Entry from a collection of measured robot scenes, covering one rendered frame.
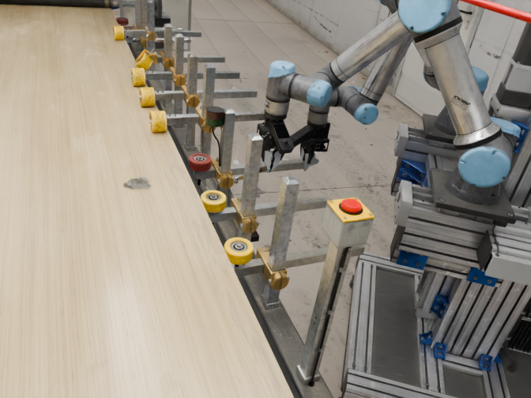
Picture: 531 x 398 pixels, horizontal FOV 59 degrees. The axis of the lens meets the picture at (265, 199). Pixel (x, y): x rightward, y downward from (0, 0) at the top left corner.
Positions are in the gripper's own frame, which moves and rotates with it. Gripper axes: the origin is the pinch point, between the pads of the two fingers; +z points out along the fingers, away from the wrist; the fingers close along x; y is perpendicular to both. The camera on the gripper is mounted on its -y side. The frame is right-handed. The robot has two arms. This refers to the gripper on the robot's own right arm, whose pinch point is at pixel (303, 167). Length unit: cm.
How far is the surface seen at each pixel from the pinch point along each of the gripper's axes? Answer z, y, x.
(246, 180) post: -16.2, -36.1, -30.2
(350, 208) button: -40, -35, -81
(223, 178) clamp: -3.7, -36.0, -8.3
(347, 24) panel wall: 39, 265, 411
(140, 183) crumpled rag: -9, -65, -14
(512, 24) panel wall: -27, 244, 140
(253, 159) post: -23, -35, -31
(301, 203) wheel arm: -2.1, -13.4, -26.1
